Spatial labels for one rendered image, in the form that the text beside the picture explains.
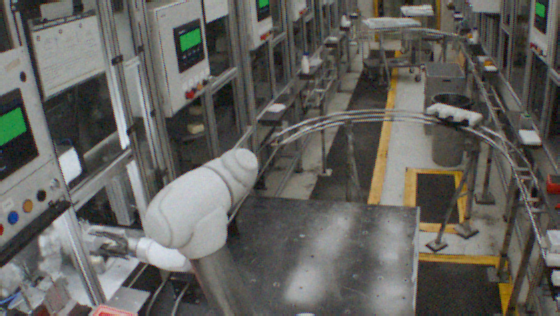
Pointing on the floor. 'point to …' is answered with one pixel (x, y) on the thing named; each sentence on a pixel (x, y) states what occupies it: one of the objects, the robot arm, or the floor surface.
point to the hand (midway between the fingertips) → (97, 238)
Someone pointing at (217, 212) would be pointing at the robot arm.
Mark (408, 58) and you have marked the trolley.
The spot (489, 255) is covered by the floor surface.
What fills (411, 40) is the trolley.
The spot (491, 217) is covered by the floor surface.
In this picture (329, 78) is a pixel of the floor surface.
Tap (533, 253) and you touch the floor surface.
